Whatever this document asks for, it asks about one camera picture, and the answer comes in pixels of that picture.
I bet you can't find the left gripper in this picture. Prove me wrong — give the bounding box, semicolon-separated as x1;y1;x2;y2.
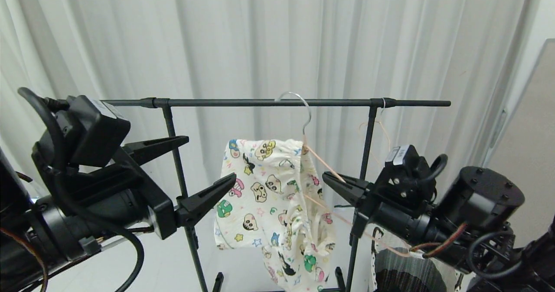
33;135;238;260

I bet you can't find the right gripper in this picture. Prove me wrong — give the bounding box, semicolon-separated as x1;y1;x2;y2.
350;184;434;247

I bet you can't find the cream printed garment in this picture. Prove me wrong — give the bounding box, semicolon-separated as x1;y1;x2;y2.
214;139;336;292

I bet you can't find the pink clothes hanger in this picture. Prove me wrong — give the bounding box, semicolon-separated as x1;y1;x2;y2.
359;99;391;154
275;92;412;258

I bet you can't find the white laundry basket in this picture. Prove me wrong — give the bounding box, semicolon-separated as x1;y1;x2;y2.
369;227;462;292

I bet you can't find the black clothes rack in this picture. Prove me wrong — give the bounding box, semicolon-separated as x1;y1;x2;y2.
100;97;451;292

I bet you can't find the white curtain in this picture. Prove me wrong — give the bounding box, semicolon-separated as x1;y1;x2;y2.
0;0;545;240

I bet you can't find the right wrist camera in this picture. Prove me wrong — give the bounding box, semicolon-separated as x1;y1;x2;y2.
375;144;438;206

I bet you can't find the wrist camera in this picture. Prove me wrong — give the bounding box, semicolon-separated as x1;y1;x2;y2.
375;144;438;206
33;95;131;184

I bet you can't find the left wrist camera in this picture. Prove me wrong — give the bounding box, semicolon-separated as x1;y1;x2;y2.
33;95;131;184

